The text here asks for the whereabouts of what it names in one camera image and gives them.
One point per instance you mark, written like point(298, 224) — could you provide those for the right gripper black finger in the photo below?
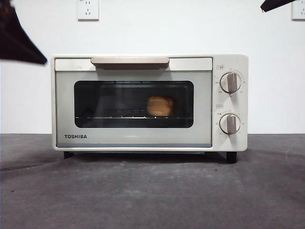
point(274, 4)

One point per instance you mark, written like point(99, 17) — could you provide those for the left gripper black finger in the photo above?
point(19, 45)

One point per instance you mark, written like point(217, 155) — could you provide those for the golden bread loaf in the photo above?
point(160, 106)

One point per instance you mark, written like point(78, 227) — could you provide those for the beige oven knob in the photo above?
point(230, 82)
point(229, 124)

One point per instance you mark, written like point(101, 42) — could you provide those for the cream white toaster oven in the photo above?
point(238, 143)

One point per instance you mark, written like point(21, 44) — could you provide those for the white wall socket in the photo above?
point(299, 13)
point(87, 12)

